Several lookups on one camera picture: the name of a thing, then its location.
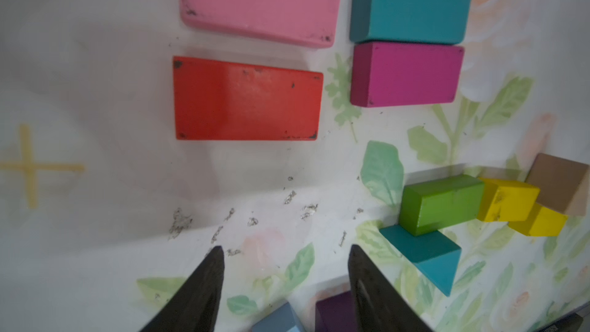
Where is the yellow block right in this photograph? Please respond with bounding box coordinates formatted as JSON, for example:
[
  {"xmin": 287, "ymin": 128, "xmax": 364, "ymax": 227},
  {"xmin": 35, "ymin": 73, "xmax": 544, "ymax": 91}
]
[{"xmin": 508, "ymin": 203, "xmax": 568, "ymax": 237}]

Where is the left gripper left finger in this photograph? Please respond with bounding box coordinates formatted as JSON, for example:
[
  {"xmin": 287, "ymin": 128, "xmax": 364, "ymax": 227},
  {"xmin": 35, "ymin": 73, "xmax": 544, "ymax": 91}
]
[{"xmin": 141, "ymin": 246, "xmax": 225, "ymax": 332}]

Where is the teal rectangular block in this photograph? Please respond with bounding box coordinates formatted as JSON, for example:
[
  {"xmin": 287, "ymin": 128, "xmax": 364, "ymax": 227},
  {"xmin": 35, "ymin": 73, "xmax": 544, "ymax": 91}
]
[{"xmin": 349, "ymin": 0, "xmax": 471, "ymax": 45}]

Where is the yellow block near green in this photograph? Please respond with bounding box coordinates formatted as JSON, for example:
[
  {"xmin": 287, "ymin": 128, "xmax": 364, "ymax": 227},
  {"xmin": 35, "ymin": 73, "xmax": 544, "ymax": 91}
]
[{"xmin": 477, "ymin": 178, "xmax": 540, "ymax": 222}]

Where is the teal triangular block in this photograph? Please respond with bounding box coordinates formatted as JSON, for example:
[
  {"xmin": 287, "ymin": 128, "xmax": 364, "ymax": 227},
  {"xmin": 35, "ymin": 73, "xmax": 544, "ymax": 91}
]
[{"xmin": 380, "ymin": 224, "xmax": 462, "ymax": 297}]

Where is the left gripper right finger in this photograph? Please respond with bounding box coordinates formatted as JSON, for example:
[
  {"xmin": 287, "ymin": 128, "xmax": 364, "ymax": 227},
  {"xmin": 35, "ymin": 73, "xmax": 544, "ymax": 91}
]
[{"xmin": 348, "ymin": 244, "xmax": 432, "ymax": 332}]

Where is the purple triangular block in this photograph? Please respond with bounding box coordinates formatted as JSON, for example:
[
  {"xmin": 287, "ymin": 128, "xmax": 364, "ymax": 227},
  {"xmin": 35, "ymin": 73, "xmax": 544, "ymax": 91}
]
[{"xmin": 315, "ymin": 291, "xmax": 357, "ymax": 332}]

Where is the magenta rectangular block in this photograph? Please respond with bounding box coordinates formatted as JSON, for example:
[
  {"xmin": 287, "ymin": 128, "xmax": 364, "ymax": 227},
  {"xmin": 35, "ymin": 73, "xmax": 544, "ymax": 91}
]
[{"xmin": 350, "ymin": 41, "xmax": 465, "ymax": 108}]

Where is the green rectangular block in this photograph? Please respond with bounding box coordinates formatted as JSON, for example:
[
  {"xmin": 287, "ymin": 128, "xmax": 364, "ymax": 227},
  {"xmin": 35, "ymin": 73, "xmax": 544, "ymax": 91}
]
[{"xmin": 399, "ymin": 175, "xmax": 485, "ymax": 236}]

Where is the light blue block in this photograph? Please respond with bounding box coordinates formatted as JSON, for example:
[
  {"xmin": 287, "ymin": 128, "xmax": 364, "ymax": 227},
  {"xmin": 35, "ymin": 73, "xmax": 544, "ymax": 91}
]
[{"xmin": 251, "ymin": 302, "xmax": 305, "ymax": 332}]

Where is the tan triangular block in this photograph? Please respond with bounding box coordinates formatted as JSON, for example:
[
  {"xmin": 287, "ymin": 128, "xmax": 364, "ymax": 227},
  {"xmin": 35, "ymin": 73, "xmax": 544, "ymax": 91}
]
[{"xmin": 525, "ymin": 153, "xmax": 589, "ymax": 217}]

